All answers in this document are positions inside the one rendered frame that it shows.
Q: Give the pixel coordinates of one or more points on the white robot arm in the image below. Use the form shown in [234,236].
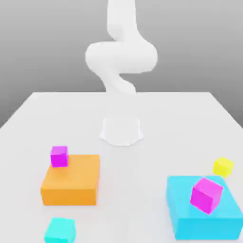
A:
[121,57]

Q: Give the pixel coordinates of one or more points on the small magenta cube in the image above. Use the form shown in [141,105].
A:
[59,157]

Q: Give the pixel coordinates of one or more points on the small yellow cube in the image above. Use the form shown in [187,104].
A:
[223,167]

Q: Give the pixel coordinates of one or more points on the small pink cube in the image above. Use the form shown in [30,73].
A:
[206,195]

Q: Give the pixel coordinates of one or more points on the small turquoise cube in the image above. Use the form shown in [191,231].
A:
[59,230]

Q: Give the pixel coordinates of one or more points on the large orange box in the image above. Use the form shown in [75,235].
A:
[74,182]

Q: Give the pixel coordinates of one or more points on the large cyan box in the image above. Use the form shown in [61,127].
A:
[201,226]

